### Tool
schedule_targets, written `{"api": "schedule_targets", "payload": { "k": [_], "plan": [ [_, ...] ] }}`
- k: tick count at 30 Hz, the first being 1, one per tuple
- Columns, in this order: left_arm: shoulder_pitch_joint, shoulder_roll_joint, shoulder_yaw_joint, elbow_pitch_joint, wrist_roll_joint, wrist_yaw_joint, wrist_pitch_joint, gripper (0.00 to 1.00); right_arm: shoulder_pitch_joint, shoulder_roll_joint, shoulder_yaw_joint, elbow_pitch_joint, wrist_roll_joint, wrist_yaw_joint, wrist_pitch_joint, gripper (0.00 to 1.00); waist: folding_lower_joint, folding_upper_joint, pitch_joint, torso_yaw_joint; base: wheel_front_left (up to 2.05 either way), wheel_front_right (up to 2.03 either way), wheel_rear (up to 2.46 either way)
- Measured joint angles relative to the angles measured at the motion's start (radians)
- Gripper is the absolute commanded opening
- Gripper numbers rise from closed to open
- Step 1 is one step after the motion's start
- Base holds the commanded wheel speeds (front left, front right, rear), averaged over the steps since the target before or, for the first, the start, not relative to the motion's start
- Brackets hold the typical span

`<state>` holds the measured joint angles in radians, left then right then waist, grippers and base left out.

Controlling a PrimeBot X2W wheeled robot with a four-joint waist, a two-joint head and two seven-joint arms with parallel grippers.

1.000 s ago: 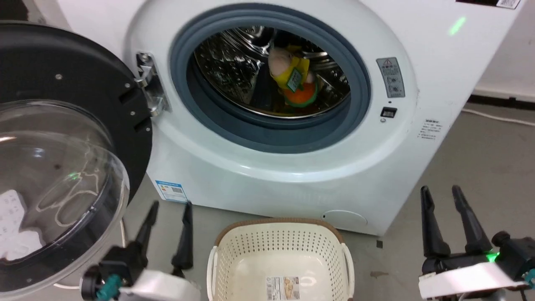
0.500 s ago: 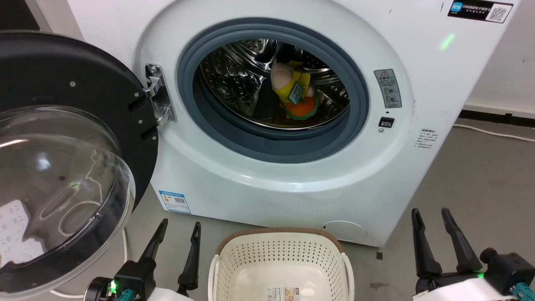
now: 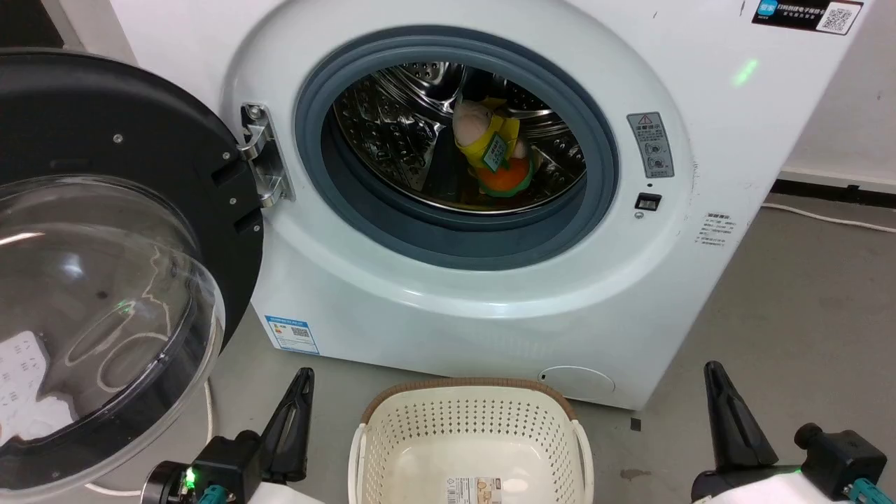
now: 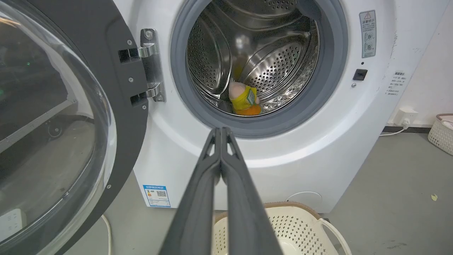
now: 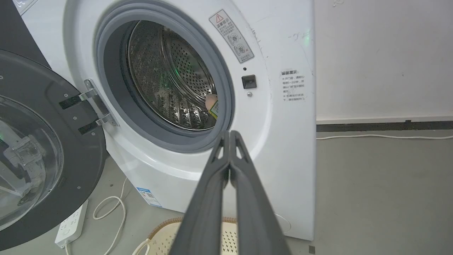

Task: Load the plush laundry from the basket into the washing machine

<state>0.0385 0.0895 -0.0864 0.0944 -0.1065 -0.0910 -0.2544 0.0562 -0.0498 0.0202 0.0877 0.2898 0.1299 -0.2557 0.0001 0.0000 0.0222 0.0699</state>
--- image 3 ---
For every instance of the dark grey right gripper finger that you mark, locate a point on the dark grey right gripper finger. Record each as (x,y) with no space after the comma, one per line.
(735,434)

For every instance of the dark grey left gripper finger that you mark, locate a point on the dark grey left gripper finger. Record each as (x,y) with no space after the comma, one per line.
(290,434)

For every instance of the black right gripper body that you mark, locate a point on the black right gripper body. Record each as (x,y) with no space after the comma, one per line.
(843,462)

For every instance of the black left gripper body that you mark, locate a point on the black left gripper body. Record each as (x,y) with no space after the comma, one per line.
(227,465)

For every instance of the cream perforated laundry basket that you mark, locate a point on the cream perforated laundry basket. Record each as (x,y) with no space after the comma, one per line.
(420,434)

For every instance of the basket product label sticker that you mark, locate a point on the basket product label sticker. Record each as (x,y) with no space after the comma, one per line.
(474,491)

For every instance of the white front-load washing machine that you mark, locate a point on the white front-load washing machine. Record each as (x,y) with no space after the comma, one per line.
(490,322)

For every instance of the orange plush toy green trim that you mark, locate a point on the orange plush toy green trim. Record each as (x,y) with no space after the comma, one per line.
(505,178)

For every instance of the pink and yellow plush doll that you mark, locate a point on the pink and yellow plush doll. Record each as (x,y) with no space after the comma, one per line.
(476,127)

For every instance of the open washing machine door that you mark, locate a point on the open washing machine door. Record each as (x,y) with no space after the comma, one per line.
(105,105)

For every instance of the blue energy label sticker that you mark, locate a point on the blue energy label sticker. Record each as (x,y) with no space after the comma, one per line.
(292,334)

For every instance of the round white filter cover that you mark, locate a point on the round white filter cover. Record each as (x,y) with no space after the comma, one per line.
(577,383)

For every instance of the small printed text sticker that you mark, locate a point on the small printed text sticker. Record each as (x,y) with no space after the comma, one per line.
(714,231)

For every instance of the white printed sheet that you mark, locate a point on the white printed sheet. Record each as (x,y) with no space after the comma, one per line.
(24,392)

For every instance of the grey rubber door gasket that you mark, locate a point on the grey rubber door gasket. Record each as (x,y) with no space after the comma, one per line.
(392,232)

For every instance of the black door latch slot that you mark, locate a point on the black door latch slot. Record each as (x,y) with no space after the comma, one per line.
(648,202)

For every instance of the black floor skirting strip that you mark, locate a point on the black floor skirting strip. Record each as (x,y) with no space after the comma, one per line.
(833,192)

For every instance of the chrome door hinge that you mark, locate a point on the chrome door hinge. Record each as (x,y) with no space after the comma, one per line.
(264,164)

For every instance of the grey warning sticker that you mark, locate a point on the grey warning sticker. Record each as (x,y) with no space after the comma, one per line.
(651,143)

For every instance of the stainless steel washer drum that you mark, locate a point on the stainless steel washer drum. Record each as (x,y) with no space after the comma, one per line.
(392,126)

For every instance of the black QR code sticker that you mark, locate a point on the black QR code sticker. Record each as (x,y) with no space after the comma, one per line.
(805,14)

